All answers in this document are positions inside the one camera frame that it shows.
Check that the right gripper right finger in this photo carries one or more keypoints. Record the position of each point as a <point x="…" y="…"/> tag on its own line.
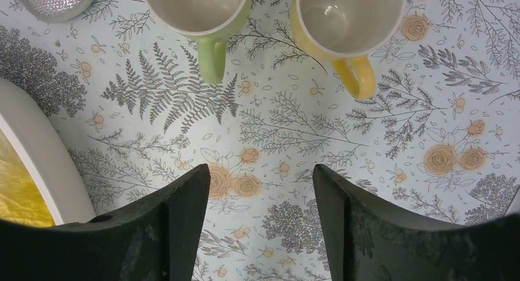
<point x="369" y="238"/>

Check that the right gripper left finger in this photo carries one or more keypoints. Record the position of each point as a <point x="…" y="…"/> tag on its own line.
<point x="153" y="238"/>

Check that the yellow mug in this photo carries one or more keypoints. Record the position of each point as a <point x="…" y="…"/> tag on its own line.
<point x="343" y="32"/>

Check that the light green mug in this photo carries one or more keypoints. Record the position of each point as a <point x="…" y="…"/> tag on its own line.
<point x="211" y="23"/>

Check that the floral tablecloth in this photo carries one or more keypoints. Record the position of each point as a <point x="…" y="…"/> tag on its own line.
<point x="440" y="137"/>

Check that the white rectangular basin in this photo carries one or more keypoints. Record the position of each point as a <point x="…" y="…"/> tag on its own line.
<point x="44" y="156"/>

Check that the grey sponge pad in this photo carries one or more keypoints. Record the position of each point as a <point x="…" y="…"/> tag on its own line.
<point x="56" y="11"/>

